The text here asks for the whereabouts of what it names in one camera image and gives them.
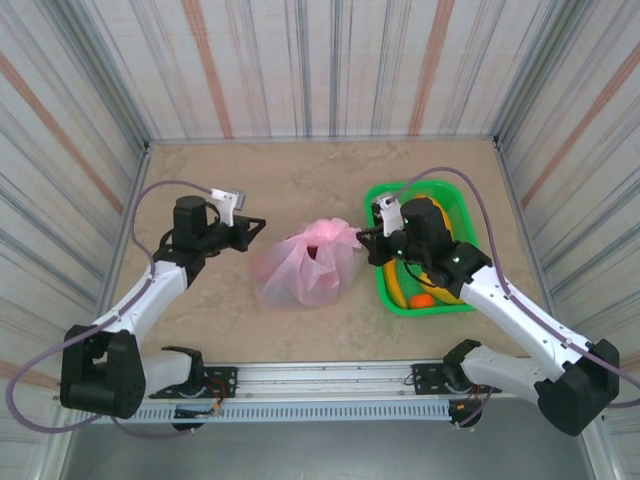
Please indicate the green plastic basket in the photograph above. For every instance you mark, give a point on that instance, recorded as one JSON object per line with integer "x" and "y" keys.
{"x": 460, "y": 200}

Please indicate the fake dark maroon fruit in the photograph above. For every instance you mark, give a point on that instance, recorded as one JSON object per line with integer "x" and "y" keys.
{"x": 312, "y": 251}

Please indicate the pink plastic bag red print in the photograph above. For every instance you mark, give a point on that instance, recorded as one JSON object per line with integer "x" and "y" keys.
{"x": 300, "y": 280}

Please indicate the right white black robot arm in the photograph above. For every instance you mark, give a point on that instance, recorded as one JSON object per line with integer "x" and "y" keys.
{"x": 520, "y": 315}

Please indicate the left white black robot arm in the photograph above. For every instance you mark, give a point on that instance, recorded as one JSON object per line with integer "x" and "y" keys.
{"x": 145, "y": 295}

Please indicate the small fake brownish banana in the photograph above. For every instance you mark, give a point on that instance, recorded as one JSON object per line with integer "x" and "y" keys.
{"x": 447, "y": 220}

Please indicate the fake yellow mango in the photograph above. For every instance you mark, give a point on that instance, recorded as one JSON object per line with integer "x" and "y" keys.
{"x": 435, "y": 292}

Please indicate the small fake orange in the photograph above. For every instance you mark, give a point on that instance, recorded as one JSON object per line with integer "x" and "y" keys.
{"x": 422, "y": 301}

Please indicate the grey metal panel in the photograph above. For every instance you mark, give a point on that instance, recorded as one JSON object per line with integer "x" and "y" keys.
{"x": 325, "y": 450}

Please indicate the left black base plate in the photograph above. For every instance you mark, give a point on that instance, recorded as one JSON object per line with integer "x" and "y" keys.
{"x": 225, "y": 375}

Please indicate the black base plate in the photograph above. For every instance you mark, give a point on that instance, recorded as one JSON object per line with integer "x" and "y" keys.
{"x": 425, "y": 375}
{"x": 225, "y": 375}

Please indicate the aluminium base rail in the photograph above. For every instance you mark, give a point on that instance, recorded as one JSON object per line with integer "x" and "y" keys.
{"x": 325, "y": 380}

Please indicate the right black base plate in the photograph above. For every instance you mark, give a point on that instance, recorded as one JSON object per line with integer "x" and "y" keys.
{"x": 425, "y": 375}

